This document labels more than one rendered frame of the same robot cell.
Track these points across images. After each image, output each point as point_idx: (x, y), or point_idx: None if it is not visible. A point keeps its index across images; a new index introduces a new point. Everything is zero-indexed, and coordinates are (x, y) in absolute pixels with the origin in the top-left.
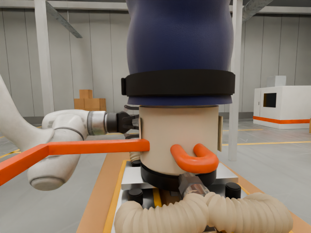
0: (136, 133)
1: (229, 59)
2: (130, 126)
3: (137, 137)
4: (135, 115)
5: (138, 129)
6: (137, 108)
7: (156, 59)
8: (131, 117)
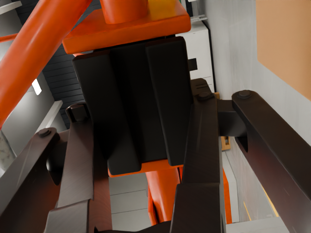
0: (279, 211)
1: None
2: (188, 218)
3: (306, 150)
4: (63, 200)
5: (212, 161)
6: (2, 196)
7: None
8: (54, 230)
